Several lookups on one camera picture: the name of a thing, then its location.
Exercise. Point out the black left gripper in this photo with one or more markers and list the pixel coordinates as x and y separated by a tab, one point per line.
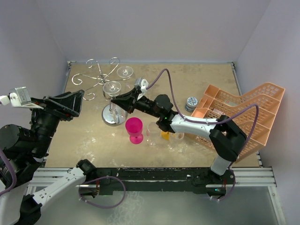
65	106

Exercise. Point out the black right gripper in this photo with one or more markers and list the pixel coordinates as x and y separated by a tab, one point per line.
127	100

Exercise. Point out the clear champagne flute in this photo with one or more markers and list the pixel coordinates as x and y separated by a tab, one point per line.
126	74
112	114

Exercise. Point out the pink plastic wine glass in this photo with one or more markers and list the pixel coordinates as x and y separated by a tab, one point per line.
134	127

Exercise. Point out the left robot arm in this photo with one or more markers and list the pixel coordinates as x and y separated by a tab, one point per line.
22	149

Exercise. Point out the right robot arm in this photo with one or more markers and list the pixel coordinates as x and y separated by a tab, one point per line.
226	136

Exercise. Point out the clear wine glass left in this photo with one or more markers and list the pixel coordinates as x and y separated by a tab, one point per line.
153	134

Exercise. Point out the clear wine glass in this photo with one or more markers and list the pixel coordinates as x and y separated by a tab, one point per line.
153	134
175	142

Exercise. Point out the yellow plastic wine glass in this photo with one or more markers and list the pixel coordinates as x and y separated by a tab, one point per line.
165	135

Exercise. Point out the clear wine glass right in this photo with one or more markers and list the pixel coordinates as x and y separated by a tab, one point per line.
175	142

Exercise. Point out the blue white small jar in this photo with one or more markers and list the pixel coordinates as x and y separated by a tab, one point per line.
191	104

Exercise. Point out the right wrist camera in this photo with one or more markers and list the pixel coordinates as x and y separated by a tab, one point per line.
143	85

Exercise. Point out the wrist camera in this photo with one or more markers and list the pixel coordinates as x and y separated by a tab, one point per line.
19	98
143	85

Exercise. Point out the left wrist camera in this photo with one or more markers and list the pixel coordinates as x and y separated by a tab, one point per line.
19	98

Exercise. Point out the black base frame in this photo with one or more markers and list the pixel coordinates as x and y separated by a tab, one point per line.
198	180

